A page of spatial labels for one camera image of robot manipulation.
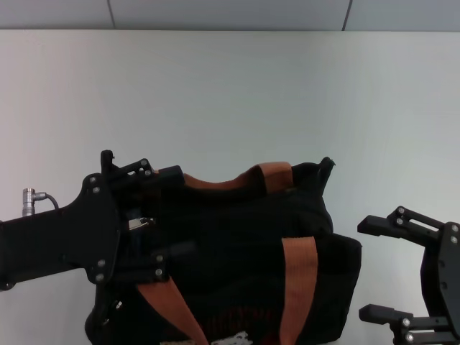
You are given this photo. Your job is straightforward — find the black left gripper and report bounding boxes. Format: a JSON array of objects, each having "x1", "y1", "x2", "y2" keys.
[{"x1": 0, "y1": 149, "x2": 197, "y2": 326}]

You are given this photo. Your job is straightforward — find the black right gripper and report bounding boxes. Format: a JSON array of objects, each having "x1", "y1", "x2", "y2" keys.
[{"x1": 357, "y1": 206, "x2": 460, "y2": 345}]

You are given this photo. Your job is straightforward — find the black food bag orange straps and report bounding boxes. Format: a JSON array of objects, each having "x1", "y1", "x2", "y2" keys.
[{"x1": 84, "y1": 157, "x2": 362, "y2": 345}]

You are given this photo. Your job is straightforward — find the silver left wrist cable connector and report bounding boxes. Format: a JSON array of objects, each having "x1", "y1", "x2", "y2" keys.
[{"x1": 22, "y1": 187, "x2": 60, "y2": 217}]

